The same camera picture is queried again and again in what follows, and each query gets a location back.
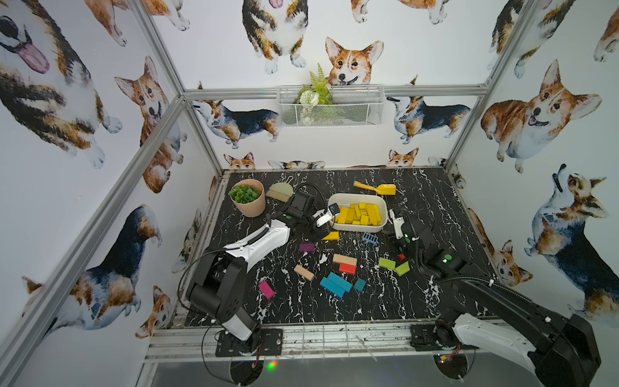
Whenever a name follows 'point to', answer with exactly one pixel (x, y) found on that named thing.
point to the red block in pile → (347, 268)
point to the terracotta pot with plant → (248, 197)
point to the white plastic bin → (359, 212)
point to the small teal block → (359, 285)
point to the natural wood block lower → (304, 272)
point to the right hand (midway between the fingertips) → (386, 230)
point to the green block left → (385, 263)
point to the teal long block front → (333, 287)
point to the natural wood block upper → (347, 260)
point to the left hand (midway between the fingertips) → (326, 218)
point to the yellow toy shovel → (382, 189)
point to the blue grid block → (370, 238)
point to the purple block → (307, 247)
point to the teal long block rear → (340, 282)
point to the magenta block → (266, 289)
